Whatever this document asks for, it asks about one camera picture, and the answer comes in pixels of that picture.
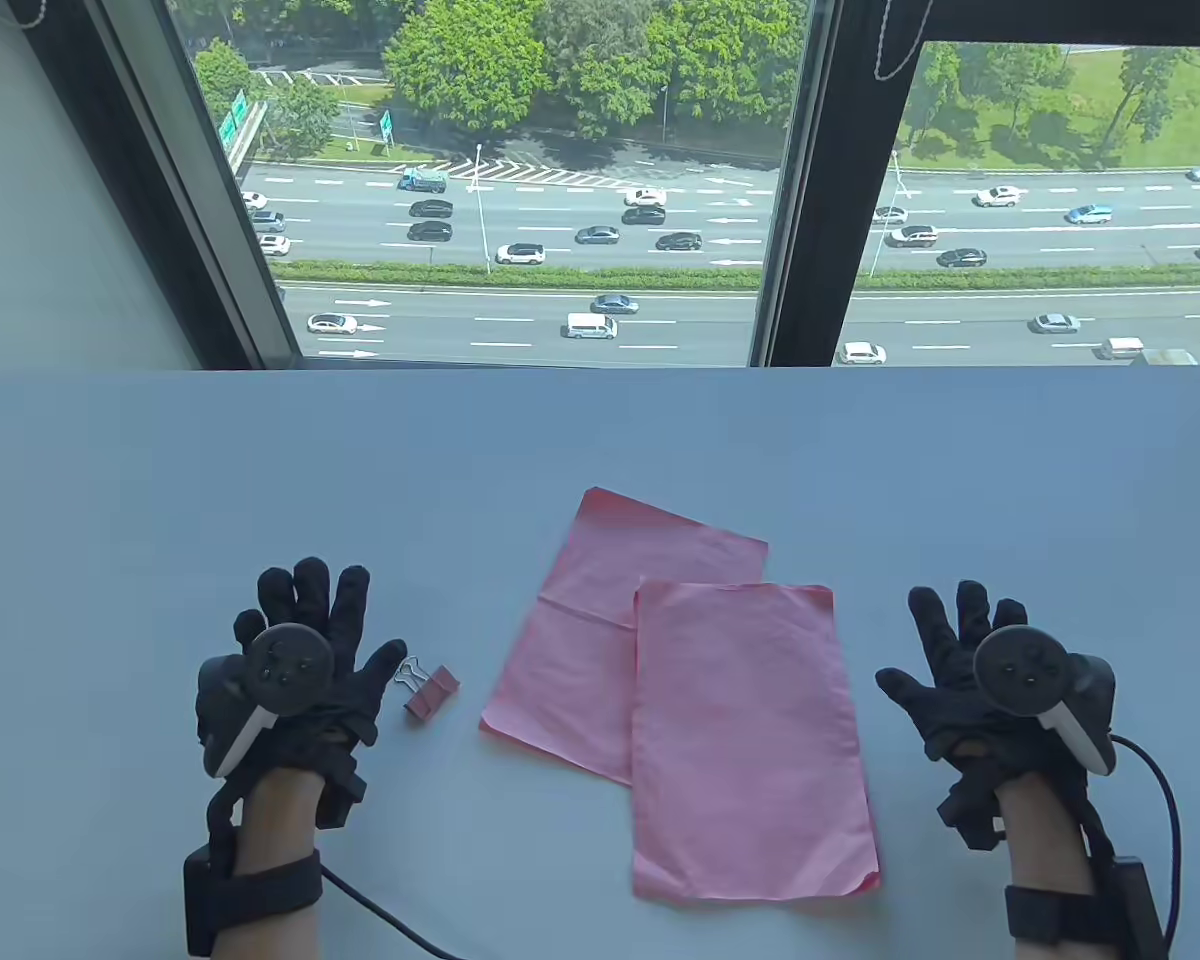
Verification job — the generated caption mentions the pink binder clip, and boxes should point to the pink binder clip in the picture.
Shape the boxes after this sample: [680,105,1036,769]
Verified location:
[393,655,461,726]

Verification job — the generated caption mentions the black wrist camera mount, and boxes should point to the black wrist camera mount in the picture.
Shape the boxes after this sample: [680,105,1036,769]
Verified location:
[938,755,1006,851]
[310,740,369,829]

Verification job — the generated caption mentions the person's right forearm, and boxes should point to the person's right forearm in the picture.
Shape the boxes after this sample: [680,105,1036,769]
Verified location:
[990,770,1106,960]

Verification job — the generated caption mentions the black and white hand controller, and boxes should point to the black and white hand controller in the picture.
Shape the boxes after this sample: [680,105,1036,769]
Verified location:
[973,625,1119,777]
[196,623,337,779]

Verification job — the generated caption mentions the black wrist strap with box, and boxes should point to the black wrist strap with box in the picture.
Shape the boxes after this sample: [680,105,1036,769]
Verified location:
[182,845,323,959]
[1005,855,1171,960]

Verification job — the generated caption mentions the person's left hand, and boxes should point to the person's left hand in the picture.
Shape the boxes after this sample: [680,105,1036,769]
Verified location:
[232,557,409,781]

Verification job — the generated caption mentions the person's left forearm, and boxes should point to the person's left forearm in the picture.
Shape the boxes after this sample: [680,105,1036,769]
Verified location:
[230,768,326,960]

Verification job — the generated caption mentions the pink paper sheet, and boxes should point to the pink paper sheet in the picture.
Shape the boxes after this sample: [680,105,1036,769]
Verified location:
[631,577,881,904]
[479,487,769,787]

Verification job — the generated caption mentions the black cable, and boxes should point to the black cable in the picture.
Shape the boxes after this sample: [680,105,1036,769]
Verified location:
[318,865,473,960]
[1108,733,1184,960]

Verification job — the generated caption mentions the dark window frame post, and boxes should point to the dark window frame post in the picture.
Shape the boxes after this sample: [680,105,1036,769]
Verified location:
[28,0,306,373]
[748,0,1200,369]

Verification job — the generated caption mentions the person's right hand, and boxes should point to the person's right hand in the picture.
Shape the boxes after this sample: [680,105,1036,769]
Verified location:
[875,580,1096,791]

